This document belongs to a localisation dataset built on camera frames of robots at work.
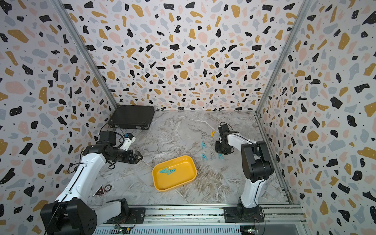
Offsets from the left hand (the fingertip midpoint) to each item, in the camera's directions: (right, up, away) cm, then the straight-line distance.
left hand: (134, 155), depth 81 cm
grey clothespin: (+45, -3, +14) cm, 47 cm away
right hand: (+50, 0, +17) cm, 53 cm away
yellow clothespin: (+46, +11, +25) cm, 54 cm away
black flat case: (-18, +23, +37) cm, 47 cm away
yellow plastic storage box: (+28, -12, +9) cm, 32 cm away
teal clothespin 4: (+50, -3, +14) cm, 52 cm away
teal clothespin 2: (+39, +4, +20) cm, 44 cm away
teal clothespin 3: (+39, -4, +14) cm, 41 cm away
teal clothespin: (+17, -11, +8) cm, 22 cm away
